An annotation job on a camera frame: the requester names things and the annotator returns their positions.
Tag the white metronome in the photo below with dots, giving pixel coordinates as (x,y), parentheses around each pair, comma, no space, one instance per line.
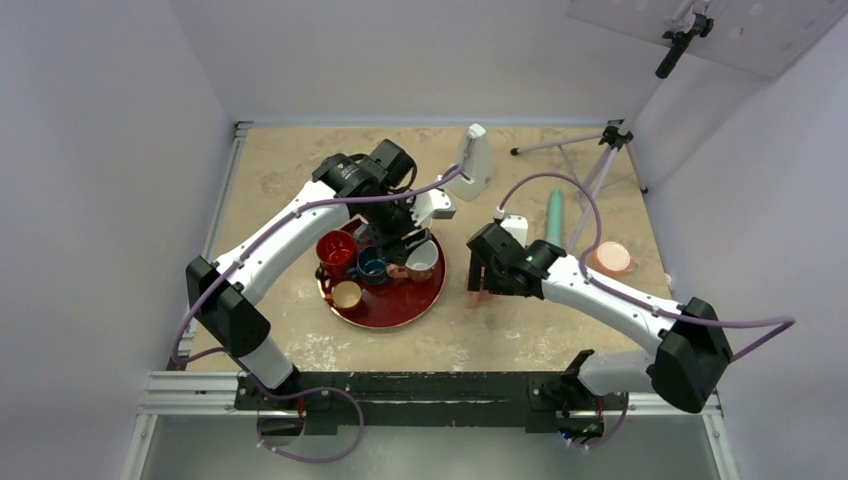
(477,165)

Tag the small orange cup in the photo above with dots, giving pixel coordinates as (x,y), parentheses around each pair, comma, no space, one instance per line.
(344,296)

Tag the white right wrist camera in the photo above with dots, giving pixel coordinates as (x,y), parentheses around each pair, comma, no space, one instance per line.
(516,225)

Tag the black base bar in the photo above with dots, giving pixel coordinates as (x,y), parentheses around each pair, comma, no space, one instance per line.
(535,401)

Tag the patterned pink mug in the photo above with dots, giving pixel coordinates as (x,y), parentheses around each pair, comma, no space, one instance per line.
(419,266)

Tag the aluminium frame rail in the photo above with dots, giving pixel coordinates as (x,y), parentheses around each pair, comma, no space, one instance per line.
(179,393)

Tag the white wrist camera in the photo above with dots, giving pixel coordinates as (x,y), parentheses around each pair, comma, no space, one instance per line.
(434,204)
(516,225)

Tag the pink bowl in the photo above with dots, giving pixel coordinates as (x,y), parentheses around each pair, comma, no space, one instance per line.
(612,259)

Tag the plain pink mug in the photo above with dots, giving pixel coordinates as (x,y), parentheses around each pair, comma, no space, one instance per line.
(476,298)

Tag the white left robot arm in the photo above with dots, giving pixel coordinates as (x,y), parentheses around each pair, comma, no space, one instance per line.
(223,293)

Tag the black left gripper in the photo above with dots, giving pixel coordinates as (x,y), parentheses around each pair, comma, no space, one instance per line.
(392,246)

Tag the red mug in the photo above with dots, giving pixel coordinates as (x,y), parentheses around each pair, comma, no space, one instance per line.
(337,253)

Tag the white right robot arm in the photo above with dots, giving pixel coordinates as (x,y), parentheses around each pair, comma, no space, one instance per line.
(683,351)

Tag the red round tray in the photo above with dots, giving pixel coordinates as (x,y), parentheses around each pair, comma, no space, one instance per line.
(393,304)

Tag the blue mug white inside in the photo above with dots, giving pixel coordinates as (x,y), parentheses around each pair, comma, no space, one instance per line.
(369,267)

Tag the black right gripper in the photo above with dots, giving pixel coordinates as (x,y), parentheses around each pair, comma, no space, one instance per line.
(488,282)

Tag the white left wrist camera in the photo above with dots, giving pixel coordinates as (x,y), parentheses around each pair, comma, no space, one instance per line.
(434,204)

